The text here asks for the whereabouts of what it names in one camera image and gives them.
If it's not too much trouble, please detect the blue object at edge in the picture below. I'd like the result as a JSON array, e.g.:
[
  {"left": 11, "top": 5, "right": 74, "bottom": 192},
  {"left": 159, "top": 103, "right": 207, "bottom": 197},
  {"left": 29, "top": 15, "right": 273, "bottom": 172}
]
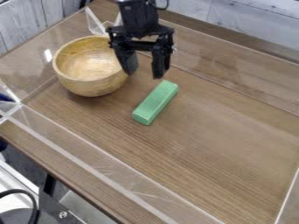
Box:
[{"left": 0, "top": 93, "right": 15, "bottom": 102}]

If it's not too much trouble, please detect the black table leg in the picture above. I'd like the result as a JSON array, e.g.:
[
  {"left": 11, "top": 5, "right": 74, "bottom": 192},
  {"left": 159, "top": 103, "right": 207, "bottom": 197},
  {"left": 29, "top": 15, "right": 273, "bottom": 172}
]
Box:
[{"left": 43, "top": 174, "right": 57, "bottom": 196}]

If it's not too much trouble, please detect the brown wooden bowl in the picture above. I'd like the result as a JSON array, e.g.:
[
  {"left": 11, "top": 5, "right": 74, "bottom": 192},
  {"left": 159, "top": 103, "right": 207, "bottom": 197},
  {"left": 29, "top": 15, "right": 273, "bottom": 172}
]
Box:
[{"left": 53, "top": 35, "right": 129, "bottom": 97}]

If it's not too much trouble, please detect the green rectangular block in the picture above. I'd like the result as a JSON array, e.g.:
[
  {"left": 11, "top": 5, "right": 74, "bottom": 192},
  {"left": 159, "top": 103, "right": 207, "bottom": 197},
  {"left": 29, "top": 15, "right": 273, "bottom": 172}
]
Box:
[{"left": 133, "top": 80, "right": 179, "bottom": 125}]

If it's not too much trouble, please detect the clear acrylic tray enclosure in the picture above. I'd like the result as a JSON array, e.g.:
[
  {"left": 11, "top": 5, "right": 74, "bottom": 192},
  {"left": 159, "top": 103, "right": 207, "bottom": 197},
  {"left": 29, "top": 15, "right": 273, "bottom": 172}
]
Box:
[{"left": 0, "top": 6, "right": 299, "bottom": 224}]

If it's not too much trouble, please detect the black cable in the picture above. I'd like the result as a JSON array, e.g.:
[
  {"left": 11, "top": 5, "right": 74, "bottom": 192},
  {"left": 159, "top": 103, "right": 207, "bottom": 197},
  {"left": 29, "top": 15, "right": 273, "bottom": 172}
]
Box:
[{"left": 0, "top": 188, "right": 43, "bottom": 224}]

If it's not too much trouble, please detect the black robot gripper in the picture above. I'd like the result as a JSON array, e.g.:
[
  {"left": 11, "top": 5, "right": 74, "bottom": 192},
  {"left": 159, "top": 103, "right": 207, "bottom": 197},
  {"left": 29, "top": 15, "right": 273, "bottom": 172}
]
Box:
[{"left": 107, "top": 0, "right": 174, "bottom": 79}]

